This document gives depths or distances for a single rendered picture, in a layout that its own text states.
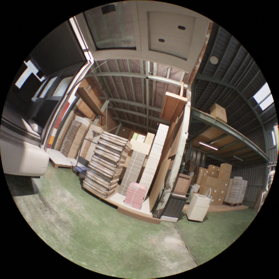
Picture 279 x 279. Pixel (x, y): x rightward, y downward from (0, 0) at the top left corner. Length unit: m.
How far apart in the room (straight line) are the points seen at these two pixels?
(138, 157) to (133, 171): 0.30
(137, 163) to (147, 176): 0.32
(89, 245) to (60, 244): 0.23
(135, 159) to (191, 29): 2.00
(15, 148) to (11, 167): 0.15
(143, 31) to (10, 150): 1.37
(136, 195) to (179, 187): 0.69
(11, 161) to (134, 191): 1.52
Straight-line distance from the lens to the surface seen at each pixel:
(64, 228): 1.02
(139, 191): 1.49
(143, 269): 0.96
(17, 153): 0.88
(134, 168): 1.81
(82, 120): 3.13
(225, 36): 5.62
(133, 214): 1.48
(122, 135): 5.78
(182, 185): 1.62
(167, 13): 0.96
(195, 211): 2.02
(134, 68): 2.66
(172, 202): 1.63
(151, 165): 1.81
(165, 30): 0.96
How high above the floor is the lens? 0.81
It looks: 15 degrees up
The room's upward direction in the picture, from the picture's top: 21 degrees clockwise
